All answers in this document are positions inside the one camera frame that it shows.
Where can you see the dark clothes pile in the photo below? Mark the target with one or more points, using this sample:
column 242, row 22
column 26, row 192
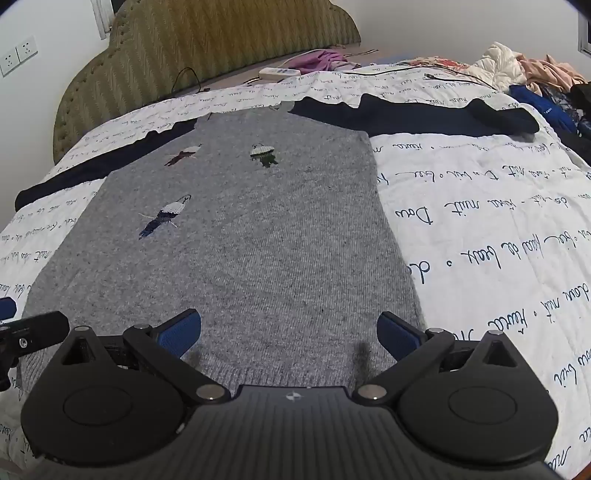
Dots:
column 582, row 120

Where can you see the blue garment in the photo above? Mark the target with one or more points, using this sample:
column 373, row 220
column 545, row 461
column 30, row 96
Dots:
column 540, row 104

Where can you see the grey sweater with navy sleeves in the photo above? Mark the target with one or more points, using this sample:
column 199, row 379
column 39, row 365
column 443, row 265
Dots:
column 277, row 240

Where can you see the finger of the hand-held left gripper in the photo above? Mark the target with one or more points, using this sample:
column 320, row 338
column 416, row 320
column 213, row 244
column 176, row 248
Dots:
column 41, row 325
column 7, row 308

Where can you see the olive padded headboard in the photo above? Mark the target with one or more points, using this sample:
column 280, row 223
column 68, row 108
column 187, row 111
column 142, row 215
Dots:
column 207, row 41

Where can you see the purple cloth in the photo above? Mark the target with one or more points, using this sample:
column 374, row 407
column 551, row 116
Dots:
column 323, row 60

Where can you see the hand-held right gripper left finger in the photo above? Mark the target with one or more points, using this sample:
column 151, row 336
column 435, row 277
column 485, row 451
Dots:
column 178, row 334

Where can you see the floral cloth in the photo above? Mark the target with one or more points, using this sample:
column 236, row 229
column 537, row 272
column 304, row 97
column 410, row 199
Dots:
column 438, row 63

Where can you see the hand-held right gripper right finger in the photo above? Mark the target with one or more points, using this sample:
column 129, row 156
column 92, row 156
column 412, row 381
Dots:
column 399, row 334

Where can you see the white puffy jacket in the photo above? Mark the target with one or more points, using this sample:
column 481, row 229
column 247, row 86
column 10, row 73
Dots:
column 496, row 64

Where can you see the pink cloth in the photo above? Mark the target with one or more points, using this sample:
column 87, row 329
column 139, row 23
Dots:
column 549, row 71

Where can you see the white power strip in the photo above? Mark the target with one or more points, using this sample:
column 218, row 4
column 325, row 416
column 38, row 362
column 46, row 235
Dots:
column 278, row 73

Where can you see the white wall socket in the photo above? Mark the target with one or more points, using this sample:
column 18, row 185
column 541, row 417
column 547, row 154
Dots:
column 8, row 61
column 27, row 48

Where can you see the dark window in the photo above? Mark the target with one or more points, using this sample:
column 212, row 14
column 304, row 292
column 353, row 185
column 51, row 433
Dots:
column 585, row 41

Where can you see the white quilt with blue script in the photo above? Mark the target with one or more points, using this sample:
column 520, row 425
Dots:
column 485, row 230

